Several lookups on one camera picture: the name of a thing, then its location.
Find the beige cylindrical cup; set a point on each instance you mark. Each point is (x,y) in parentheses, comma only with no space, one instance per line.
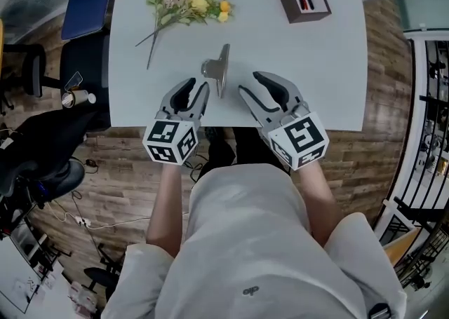
(75,98)

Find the person's left leg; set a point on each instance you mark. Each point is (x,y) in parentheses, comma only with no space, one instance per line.
(219,149)

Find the black mesh office chair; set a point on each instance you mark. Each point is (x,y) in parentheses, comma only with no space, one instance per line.
(45,149)

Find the person's left forearm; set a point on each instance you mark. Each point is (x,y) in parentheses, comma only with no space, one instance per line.
(166,212)

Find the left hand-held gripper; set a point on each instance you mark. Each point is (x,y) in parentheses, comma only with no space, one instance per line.
(165,135)

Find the person's leg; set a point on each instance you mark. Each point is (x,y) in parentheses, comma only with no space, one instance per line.
(219,149)
(252,146)

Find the black armrest office chair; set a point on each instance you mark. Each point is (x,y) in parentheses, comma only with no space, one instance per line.
(33,68)

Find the clear phone case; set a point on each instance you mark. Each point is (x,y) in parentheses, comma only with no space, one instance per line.
(74,80)

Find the white power strip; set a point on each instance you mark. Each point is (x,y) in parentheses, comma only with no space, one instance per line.
(82,221)

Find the black stool base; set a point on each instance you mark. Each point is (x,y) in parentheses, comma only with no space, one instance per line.
(101,275)

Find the white desk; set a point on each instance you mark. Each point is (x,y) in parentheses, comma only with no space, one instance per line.
(21,282)

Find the person's right leg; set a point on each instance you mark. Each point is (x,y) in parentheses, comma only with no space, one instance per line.
(252,146)

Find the person's white shirt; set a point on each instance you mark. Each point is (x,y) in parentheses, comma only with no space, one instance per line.
(252,247)

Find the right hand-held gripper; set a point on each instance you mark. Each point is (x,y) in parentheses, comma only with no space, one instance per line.
(301,139)

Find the orange wooden board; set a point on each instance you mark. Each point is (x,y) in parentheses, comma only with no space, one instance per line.
(400,247)

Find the black metal railing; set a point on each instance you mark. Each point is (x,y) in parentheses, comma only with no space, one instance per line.
(421,205)

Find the person's right forearm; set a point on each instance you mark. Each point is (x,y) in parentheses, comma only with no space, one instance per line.
(319,205)

